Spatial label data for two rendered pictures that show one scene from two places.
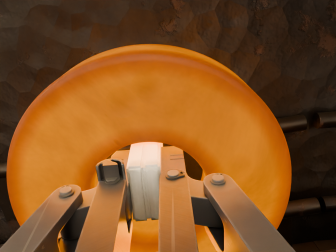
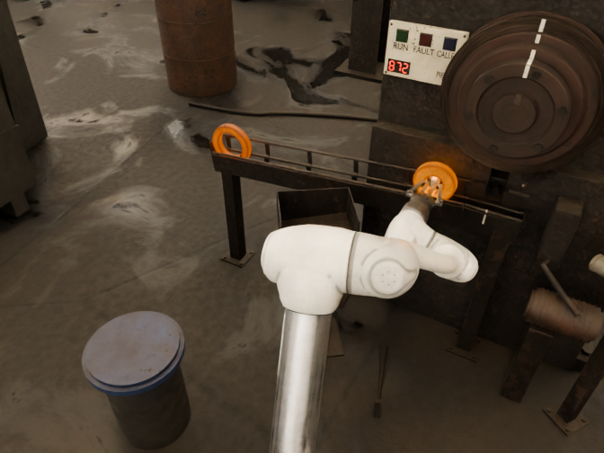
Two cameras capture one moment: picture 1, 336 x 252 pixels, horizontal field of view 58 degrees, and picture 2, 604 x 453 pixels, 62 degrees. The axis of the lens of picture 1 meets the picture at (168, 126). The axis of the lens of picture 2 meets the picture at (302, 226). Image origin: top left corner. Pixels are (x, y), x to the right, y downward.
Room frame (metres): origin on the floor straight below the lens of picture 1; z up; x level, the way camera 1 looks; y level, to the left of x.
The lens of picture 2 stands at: (-1.39, -0.26, 1.75)
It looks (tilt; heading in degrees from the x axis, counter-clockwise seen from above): 39 degrees down; 28
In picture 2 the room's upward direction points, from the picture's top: 1 degrees clockwise
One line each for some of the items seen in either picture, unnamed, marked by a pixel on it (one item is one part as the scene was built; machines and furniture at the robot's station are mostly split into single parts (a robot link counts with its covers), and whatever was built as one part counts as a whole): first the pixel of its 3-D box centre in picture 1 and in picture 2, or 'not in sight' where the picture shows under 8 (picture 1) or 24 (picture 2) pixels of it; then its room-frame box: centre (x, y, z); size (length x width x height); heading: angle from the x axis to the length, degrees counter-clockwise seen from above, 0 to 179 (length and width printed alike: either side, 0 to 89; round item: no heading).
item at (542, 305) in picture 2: not in sight; (543, 351); (0.02, -0.51, 0.27); 0.22 x 0.13 x 0.53; 89
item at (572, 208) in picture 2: not in sight; (557, 232); (0.17, -0.42, 0.68); 0.11 x 0.08 x 0.24; 179
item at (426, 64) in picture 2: not in sight; (423, 54); (0.27, 0.15, 1.15); 0.26 x 0.02 x 0.18; 89
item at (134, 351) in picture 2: not in sight; (146, 384); (-0.74, 0.69, 0.22); 0.32 x 0.32 x 0.43
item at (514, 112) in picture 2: not in sight; (515, 111); (0.06, -0.18, 1.11); 0.28 x 0.06 x 0.28; 89
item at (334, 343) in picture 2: not in sight; (314, 279); (-0.14, 0.34, 0.36); 0.26 x 0.20 x 0.72; 124
